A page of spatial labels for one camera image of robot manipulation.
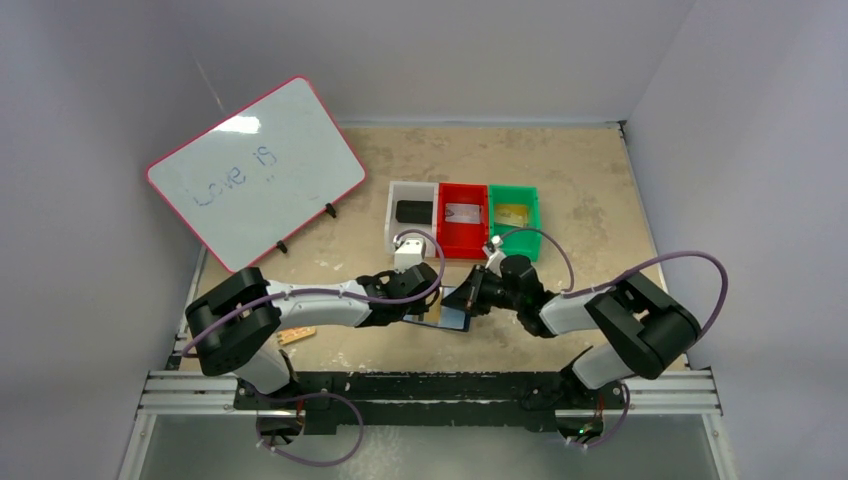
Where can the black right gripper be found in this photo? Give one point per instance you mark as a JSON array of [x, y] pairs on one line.
[[481, 288]]

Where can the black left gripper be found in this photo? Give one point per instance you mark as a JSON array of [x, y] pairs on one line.
[[416, 309]]

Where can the blue leather card holder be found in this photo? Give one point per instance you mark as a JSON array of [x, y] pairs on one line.
[[451, 319]]

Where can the red plastic bin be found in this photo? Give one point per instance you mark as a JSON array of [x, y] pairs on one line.
[[460, 241]]

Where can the white plastic bin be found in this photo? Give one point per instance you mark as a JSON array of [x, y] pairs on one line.
[[410, 191]]

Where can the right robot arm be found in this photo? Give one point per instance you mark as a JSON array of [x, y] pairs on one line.
[[645, 328]]

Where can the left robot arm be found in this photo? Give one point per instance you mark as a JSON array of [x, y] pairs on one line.
[[234, 325]]

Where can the black card in bin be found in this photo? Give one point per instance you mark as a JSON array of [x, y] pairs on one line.
[[418, 212]]

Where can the gold credit card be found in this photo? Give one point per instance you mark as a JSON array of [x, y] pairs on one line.
[[513, 215]]

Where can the silver credit card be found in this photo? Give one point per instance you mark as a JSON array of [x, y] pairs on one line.
[[461, 213]]

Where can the orange circuit board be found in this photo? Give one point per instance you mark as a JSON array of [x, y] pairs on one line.
[[289, 336]]

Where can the pink framed whiteboard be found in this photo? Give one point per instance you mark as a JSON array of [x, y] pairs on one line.
[[253, 180]]

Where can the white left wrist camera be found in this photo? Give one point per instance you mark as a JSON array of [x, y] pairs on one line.
[[408, 253]]

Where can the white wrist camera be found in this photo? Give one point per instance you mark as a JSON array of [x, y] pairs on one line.
[[408, 253], [494, 253]]

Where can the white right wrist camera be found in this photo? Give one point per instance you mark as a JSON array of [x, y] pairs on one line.
[[494, 253]]

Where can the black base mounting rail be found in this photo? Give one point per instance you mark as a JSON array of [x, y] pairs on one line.
[[537, 401]]

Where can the aluminium frame rail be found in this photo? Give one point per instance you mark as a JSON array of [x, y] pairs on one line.
[[190, 393]]

